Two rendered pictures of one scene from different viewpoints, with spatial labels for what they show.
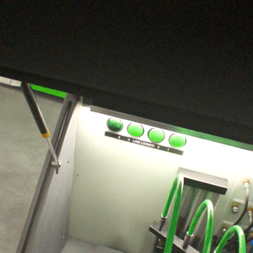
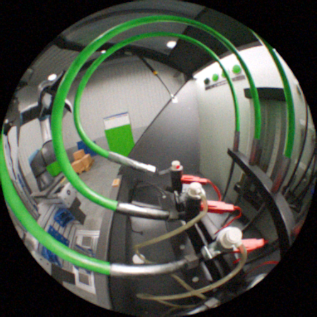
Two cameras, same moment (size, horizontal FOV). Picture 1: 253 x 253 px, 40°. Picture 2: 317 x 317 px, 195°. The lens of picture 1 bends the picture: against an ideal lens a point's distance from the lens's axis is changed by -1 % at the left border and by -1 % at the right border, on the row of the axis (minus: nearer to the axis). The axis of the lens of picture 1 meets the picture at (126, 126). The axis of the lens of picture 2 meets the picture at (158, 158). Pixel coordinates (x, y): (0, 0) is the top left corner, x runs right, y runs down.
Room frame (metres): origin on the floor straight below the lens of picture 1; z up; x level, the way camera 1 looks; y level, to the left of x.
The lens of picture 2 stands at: (0.43, -0.29, 1.20)
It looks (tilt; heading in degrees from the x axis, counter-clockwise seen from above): 23 degrees down; 76
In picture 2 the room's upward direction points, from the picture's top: 10 degrees counter-clockwise
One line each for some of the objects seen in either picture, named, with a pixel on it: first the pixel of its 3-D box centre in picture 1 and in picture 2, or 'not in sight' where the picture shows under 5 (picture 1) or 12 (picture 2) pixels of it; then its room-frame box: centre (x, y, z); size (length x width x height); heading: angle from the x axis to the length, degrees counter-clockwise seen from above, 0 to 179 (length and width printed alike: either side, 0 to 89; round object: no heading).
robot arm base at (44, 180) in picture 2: not in sight; (43, 178); (-0.22, 0.13, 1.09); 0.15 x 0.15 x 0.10
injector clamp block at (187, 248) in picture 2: not in sight; (192, 248); (0.49, -0.25, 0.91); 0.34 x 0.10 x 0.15; 83
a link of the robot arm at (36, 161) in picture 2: not in sight; (36, 161); (-0.22, 0.14, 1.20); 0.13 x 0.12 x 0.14; 49
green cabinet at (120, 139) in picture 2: not in sight; (121, 142); (-0.03, 3.51, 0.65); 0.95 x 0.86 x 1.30; 4
